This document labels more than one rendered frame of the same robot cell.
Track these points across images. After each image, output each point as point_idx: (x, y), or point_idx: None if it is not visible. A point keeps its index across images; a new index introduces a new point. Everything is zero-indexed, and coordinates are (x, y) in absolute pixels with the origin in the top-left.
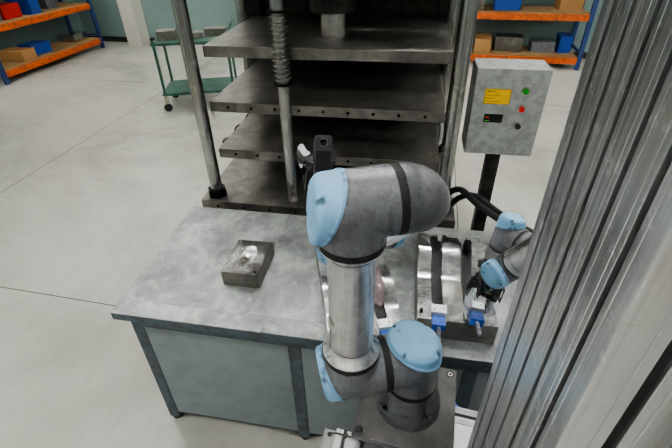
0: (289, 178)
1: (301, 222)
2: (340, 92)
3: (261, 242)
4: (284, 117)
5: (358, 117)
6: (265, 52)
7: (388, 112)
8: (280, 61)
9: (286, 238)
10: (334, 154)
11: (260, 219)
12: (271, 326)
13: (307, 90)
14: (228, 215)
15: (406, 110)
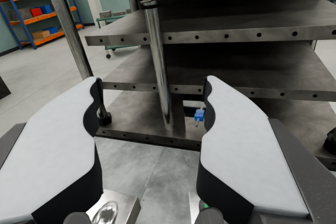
0: (164, 109)
1: (175, 158)
2: (215, 18)
3: (124, 195)
4: (154, 46)
5: (239, 40)
6: None
7: (280, 30)
8: None
9: (158, 181)
10: (318, 169)
11: (134, 152)
12: None
13: (180, 20)
14: (106, 146)
15: (307, 25)
